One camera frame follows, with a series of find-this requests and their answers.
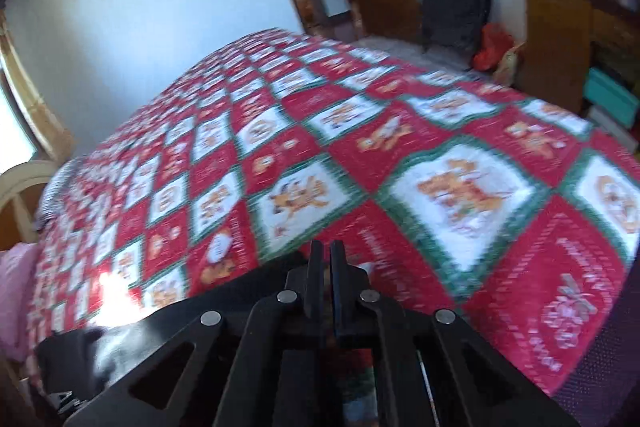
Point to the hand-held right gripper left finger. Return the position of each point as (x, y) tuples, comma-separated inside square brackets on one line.
[(315, 277)]

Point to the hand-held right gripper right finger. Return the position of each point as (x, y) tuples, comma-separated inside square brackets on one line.
[(339, 287)]

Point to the pink folded quilt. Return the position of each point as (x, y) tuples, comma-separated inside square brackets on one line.
[(15, 297)]

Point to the red printed blanket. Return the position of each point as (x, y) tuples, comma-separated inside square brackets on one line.
[(450, 157)]

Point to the beige wooden headboard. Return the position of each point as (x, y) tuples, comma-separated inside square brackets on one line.
[(25, 192)]

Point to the dark purple cloth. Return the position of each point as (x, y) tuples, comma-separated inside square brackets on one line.
[(605, 367)]

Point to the red plastic bag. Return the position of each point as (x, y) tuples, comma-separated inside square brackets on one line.
[(492, 47)]

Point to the black bag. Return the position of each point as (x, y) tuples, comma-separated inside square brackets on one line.
[(457, 7)]

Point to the white box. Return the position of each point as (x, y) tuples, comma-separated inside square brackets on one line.
[(610, 124)]

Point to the brown wooden cabinet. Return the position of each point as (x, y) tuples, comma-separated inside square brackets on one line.
[(555, 37)]

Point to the teal box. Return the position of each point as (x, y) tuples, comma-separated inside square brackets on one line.
[(612, 97)]

